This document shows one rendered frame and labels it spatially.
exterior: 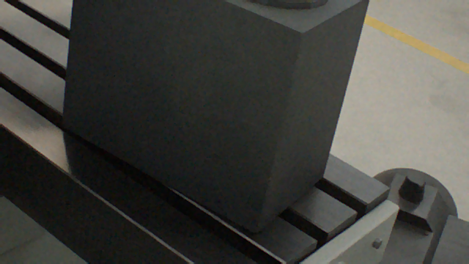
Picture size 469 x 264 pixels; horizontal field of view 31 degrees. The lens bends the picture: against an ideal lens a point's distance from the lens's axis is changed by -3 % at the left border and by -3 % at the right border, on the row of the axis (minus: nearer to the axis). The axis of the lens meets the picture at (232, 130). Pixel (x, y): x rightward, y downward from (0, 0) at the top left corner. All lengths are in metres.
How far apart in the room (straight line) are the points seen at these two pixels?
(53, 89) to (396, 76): 2.56
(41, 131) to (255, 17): 0.26
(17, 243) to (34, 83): 0.33
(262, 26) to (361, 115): 2.38
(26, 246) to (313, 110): 0.59
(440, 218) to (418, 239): 0.09
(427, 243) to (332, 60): 0.80
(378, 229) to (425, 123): 2.29
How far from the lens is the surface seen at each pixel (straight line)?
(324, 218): 0.76
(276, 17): 0.64
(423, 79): 3.39
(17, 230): 1.15
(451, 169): 2.87
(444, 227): 1.55
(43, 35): 0.98
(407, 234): 1.46
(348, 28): 0.70
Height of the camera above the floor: 1.43
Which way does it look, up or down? 31 degrees down
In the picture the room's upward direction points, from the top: 11 degrees clockwise
